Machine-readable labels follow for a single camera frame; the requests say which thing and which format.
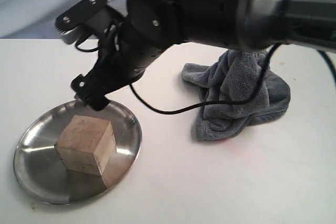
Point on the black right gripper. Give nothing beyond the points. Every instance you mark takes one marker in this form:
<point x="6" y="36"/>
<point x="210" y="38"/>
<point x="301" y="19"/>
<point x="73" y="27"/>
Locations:
<point x="122" y="60"/>

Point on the wooden cube block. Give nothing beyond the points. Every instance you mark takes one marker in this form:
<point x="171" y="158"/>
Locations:
<point x="86" y="145"/>

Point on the grey fleece towel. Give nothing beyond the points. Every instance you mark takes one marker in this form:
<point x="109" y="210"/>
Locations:
<point x="233" y="78"/>

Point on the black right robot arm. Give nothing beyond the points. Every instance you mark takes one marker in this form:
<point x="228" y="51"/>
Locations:
<point x="247" y="25"/>

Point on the round stainless steel plate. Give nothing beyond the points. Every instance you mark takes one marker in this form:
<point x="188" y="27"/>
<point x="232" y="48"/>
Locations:
<point x="41" y="173"/>

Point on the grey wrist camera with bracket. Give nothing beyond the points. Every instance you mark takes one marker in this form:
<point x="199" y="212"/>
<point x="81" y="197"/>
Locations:
<point x="86" y="18"/>

